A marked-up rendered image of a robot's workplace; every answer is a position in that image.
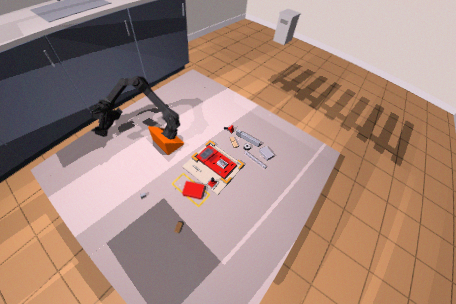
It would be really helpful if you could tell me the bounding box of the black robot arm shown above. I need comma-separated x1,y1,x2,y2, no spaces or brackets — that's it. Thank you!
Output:
91,76,181,139

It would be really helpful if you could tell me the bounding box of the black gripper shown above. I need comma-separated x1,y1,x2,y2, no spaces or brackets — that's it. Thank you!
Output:
91,100,116,137

